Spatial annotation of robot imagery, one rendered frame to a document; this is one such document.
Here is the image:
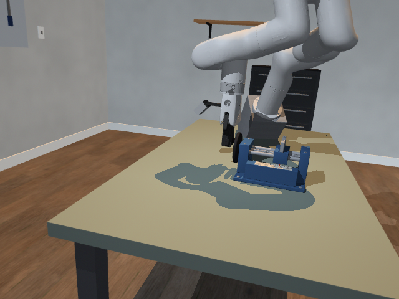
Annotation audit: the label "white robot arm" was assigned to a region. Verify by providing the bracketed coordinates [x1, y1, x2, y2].
[191, 0, 358, 120]

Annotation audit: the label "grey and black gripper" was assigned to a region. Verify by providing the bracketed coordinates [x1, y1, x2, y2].
[220, 91, 244, 147]

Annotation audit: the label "blue bench vise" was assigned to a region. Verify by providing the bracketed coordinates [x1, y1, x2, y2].
[232, 132, 310, 193]

